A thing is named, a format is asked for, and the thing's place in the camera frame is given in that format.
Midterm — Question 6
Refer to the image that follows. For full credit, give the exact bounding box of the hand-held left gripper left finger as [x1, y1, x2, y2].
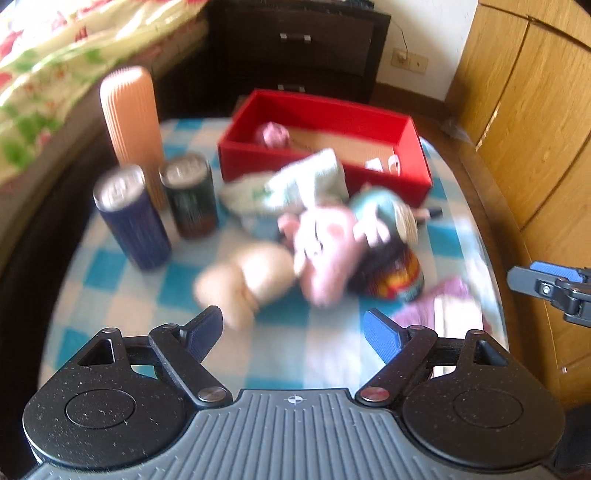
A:
[76, 305, 234, 409]

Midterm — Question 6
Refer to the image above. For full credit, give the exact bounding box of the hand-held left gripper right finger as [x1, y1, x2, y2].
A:
[355, 308, 511, 409]

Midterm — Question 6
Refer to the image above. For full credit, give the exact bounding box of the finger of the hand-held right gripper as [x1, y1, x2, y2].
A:
[507, 261, 591, 329]

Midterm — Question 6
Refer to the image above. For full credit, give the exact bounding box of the pink plush toy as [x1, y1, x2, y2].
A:
[277, 205, 393, 308]

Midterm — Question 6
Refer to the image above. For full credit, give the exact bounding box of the white terry towel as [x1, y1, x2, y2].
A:
[219, 148, 349, 217]

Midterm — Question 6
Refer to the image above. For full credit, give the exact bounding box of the red cardboard box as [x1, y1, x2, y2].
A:
[218, 89, 434, 208]

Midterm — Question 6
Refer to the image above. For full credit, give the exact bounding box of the purple cloth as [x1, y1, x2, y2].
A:
[392, 276, 483, 334]

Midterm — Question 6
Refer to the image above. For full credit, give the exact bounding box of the colourful striped can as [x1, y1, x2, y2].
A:
[347, 240, 426, 304]

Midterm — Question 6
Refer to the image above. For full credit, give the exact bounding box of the beige plush toy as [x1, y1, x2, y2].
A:
[194, 242, 297, 330]

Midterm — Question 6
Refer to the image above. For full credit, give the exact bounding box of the blue white checkered tablecloth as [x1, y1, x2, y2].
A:
[39, 117, 509, 393]

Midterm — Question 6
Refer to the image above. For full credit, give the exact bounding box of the teal plush toy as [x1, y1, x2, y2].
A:
[348, 187, 421, 246]

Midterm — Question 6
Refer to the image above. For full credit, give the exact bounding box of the blue drink can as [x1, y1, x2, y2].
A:
[92, 165, 172, 271]

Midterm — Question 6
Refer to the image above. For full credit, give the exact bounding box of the dark green drink can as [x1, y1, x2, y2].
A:
[158, 154, 219, 240]

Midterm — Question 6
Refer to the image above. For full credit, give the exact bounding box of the white plastic strip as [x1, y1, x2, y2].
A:
[365, 154, 402, 176]

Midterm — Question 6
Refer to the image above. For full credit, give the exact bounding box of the small pink knitted toy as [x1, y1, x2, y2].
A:
[256, 122, 291, 149]

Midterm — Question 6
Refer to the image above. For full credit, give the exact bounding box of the brown mattress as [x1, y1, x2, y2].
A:
[0, 115, 116, 264]

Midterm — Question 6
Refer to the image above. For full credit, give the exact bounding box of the orange ribbed bottle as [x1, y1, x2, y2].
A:
[100, 66, 169, 210]

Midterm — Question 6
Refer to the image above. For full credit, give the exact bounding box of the dark wooden nightstand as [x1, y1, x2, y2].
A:
[157, 0, 392, 117]

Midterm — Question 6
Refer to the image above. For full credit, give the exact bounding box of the floral bed blanket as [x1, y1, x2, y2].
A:
[0, 0, 204, 174]

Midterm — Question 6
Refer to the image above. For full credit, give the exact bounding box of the thin black cable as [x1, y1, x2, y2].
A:
[392, 17, 410, 58]

